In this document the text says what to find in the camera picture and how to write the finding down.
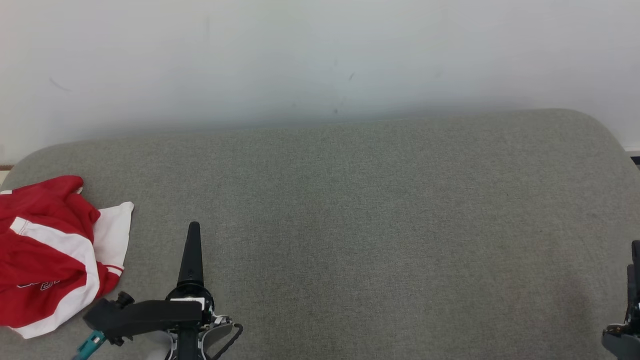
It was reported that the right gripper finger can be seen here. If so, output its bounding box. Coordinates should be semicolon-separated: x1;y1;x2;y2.
627;240;640;323

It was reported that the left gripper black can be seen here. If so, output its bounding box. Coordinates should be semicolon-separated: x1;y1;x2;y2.
166;221;216;360

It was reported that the red white jersey shirt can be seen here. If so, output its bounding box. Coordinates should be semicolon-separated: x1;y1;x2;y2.
0;175;135;301

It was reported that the grey fabric sofa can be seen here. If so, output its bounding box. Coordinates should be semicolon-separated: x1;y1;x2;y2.
0;108;640;360

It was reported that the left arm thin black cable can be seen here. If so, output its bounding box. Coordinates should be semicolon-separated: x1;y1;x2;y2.
207;322;244;360

